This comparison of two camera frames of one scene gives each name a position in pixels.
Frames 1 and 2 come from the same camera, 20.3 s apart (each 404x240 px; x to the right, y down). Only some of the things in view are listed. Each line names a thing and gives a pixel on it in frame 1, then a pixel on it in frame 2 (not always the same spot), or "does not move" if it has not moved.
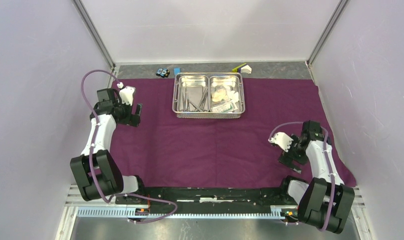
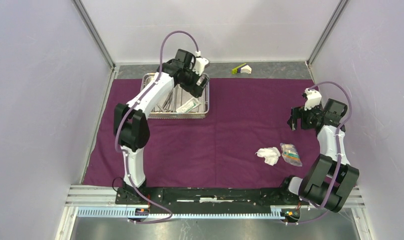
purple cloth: [159, 150] does not move
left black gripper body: [126, 117] -> [190, 83]
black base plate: [207, 196] does not move
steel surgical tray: [208, 95] -> [180, 104]
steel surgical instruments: [187, 105] -> [169, 104]
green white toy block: [243, 68] does not move
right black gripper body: [295, 152] -> [307, 117]
